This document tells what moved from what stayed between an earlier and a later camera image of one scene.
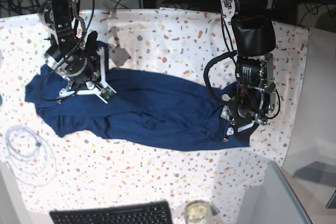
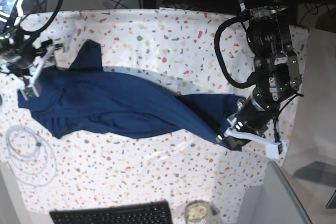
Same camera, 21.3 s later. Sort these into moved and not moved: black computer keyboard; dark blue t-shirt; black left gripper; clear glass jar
Moved: dark blue t-shirt; black left gripper
Not moved: black computer keyboard; clear glass jar
